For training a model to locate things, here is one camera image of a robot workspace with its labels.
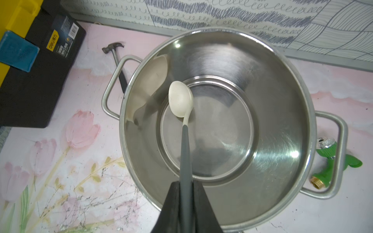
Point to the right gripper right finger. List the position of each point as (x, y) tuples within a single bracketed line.
[(205, 219)]

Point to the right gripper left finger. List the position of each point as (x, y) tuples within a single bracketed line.
[(168, 220)]

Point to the stainless steel pot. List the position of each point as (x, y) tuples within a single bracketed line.
[(252, 130)]

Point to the white spoon grey handle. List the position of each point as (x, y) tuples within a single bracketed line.
[(181, 105)]

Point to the floral pink table mat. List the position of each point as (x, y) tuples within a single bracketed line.
[(86, 186)]

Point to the small black hammer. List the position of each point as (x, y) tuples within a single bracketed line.
[(112, 48)]

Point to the yellow black toolbox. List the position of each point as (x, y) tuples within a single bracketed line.
[(39, 43)]

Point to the green hose nozzle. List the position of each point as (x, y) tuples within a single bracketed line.
[(326, 148)]

